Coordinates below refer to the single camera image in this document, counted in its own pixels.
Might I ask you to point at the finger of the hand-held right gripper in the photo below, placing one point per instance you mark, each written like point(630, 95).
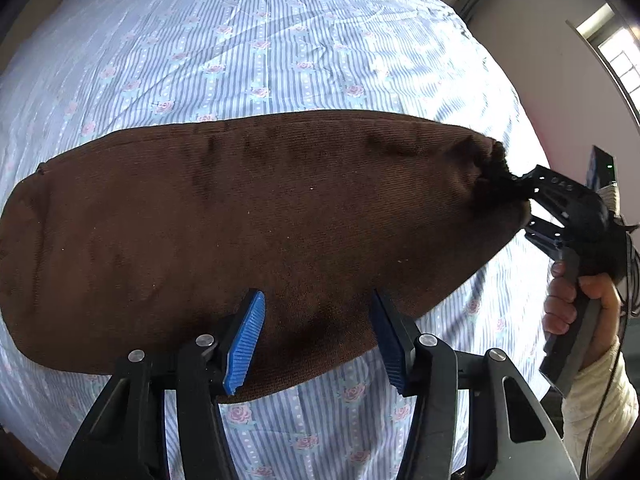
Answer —
point(544, 234)
point(550, 182)

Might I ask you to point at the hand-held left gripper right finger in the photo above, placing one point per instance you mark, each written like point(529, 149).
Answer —
point(388, 336)

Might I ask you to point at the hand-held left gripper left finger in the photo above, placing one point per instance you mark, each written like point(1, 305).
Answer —
point(246, 341)

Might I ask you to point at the brown pants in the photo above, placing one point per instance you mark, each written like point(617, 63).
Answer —
point(260, 240)

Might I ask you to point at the person's right forearm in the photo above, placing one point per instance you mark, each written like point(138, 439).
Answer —
point(600, 410)

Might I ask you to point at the window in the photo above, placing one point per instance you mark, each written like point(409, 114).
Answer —
point(617, 55)

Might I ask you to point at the striped floral bed sheet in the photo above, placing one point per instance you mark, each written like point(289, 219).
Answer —
point(260, 40)

